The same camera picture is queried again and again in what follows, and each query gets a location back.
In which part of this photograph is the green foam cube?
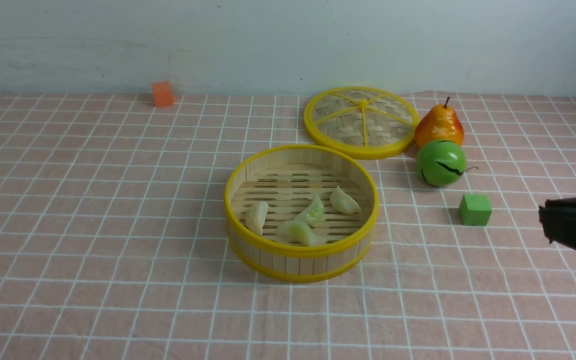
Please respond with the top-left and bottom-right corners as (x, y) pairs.
(458, 193), (493, 227)

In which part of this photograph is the orange yellow toy pear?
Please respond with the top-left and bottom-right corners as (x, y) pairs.
(414, 96), (465, 148)

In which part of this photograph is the yellow bamboo steamer lid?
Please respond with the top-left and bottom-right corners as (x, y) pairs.
(302, 86), (421, 160)

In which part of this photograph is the green toy apple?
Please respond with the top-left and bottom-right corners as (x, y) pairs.
(415, 139), (479, 188)

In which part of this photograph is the orange foam cube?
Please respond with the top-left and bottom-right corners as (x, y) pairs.
(151, 80), (175, 108)

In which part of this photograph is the pale dumpling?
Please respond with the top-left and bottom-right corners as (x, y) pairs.
(244, 201), (269, 236)
(329, 186), (361, 215)

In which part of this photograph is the greenish dumpling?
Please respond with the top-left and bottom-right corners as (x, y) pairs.
(277, 219), (318, 247)
(294, 193), (325, 225)

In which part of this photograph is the yellow bamboo steamer tray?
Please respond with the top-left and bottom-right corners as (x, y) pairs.
(224, 144), (380, 283)

